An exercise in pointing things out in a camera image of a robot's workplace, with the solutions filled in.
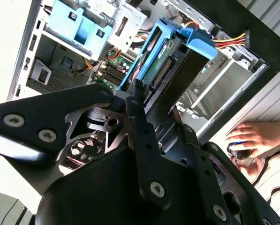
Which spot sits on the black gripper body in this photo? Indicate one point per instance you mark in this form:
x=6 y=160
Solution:
x=102 y=192

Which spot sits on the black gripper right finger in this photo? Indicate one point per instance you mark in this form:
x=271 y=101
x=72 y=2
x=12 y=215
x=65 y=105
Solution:
x=212 y=182

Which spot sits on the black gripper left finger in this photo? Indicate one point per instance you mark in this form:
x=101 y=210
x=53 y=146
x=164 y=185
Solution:
x=36 y=112

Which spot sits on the hard disk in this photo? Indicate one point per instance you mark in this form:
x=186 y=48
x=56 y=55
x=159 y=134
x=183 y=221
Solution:
x=158 y=65

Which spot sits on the bare person hand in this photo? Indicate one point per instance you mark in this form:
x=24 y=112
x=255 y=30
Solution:
x=264 y=136

